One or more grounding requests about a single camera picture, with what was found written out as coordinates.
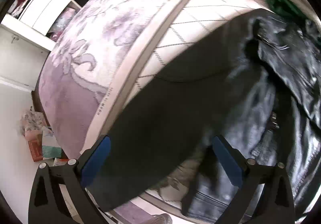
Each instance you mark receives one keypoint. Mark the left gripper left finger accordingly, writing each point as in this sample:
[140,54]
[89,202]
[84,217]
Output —
[47,204]

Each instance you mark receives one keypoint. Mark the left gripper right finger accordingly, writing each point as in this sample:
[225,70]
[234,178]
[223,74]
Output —
[276,201]

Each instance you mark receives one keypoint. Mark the black cloth garment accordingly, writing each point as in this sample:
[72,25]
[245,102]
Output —
[163,118]

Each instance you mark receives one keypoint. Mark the black leather jacket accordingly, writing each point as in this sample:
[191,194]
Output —
[257,84]

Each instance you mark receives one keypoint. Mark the teal white bag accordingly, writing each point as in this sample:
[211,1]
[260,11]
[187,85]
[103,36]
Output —
[50,147]

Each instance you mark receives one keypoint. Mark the orange white package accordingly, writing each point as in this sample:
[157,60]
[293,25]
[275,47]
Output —
[35,150]

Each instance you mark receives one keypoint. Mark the floral paper bag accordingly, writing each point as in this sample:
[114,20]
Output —
[32,124]

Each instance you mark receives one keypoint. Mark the floral quilted bedspread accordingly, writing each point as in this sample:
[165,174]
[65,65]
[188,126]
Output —
[108,53]

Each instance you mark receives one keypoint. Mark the green folded garment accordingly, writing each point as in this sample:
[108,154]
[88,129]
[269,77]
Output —
[286,9]

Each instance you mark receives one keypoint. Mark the white shelf cabinet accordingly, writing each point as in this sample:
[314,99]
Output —
[29,31]

